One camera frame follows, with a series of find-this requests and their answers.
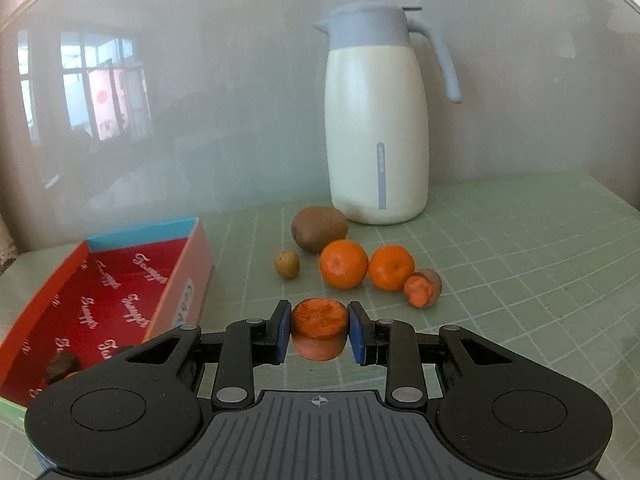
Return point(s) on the white thermos jug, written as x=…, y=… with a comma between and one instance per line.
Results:
x=375, y=125

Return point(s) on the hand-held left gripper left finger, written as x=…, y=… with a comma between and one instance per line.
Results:
x=281, y=332

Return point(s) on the small brown longan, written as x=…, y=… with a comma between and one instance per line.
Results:
x=287, y=264

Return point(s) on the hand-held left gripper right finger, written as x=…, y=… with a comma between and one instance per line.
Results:
x=358, y=332

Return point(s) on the colourful cardboard box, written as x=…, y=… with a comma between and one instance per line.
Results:
x=130, y=290

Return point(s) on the brown kiwi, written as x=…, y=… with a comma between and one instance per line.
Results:
x=320, y=229

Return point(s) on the orange mandarin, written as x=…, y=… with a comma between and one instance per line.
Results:
x=391, y=267
x=344, y=265

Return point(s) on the brown-skinned carrot piece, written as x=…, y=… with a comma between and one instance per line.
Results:
x=422, y=289

